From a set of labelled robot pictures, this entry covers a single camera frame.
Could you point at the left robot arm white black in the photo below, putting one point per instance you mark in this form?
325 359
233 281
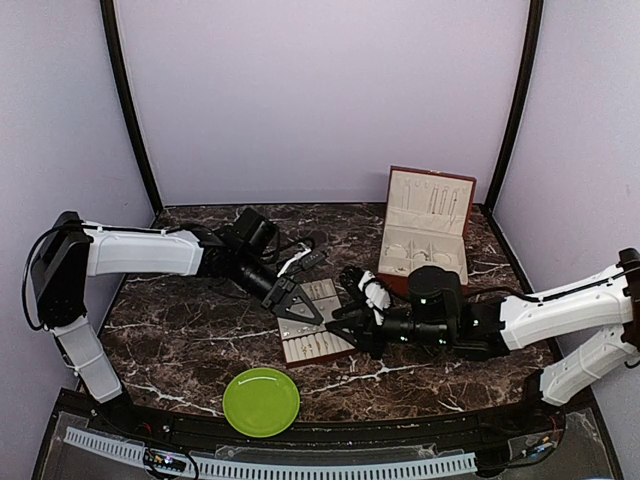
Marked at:
72 250

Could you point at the jewelry tray brown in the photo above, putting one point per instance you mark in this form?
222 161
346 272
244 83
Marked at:
304 343

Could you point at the white slotted cable duct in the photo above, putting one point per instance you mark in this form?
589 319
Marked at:
242 463

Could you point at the black frame post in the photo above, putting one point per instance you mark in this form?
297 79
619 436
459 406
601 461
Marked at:
128 109
521 89

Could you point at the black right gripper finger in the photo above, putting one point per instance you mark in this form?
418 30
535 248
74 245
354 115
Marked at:
349 311
344 329

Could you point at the right black frame post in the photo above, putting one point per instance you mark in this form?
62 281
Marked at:
521 89

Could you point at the left black frame post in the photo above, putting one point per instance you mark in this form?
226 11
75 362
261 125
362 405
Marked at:
128 109

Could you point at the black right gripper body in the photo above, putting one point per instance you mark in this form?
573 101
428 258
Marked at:
369 338

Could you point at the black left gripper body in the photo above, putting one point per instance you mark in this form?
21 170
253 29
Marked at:
274 295

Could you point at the open brown jewelry box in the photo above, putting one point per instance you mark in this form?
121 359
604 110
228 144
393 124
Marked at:
425 224

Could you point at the green plate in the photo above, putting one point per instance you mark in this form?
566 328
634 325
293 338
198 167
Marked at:
261 402

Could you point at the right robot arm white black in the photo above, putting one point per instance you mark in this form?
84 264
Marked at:
440 313

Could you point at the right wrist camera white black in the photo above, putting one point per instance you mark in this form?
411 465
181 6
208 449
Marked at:
366 289

